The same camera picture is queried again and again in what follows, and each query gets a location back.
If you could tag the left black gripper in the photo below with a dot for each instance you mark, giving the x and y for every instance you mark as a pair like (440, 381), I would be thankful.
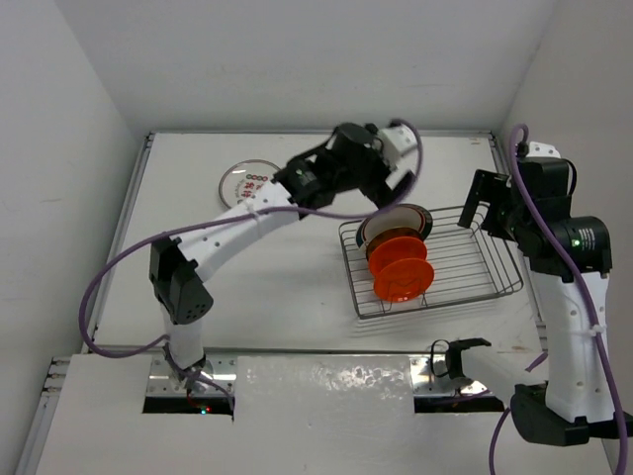
(375, 151)

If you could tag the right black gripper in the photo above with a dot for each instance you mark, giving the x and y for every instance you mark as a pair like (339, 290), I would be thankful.
(490, 186)

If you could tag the pink plate red characters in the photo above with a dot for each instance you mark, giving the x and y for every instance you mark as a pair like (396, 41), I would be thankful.
(244, 179)

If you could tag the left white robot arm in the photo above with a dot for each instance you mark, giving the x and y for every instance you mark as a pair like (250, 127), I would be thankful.
(182, 262)

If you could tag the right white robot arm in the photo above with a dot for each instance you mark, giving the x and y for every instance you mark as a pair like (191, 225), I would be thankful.
(574, 404)

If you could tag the dark green rimmed plate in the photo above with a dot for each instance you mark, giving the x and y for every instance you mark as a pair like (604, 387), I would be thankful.
(404, 215)

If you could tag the yellow brown plate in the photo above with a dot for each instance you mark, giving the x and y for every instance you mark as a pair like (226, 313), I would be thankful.
(400, 232)

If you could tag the orange plastic plate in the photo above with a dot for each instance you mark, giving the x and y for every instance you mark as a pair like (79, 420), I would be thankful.
(403, 280)
(395, 249)

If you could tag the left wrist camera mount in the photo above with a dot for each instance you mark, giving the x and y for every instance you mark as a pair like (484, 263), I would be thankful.
(397, 142)

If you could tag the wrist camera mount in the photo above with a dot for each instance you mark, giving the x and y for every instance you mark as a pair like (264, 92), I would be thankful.
(540, 149)
(397, 142)

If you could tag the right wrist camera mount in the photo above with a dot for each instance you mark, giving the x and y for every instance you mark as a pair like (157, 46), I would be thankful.
(540, 149)

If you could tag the metal wire dish rack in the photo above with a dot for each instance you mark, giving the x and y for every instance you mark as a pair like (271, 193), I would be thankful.
(470, 266)

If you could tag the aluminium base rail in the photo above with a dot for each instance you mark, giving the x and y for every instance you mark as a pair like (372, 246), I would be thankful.
(222, 378)

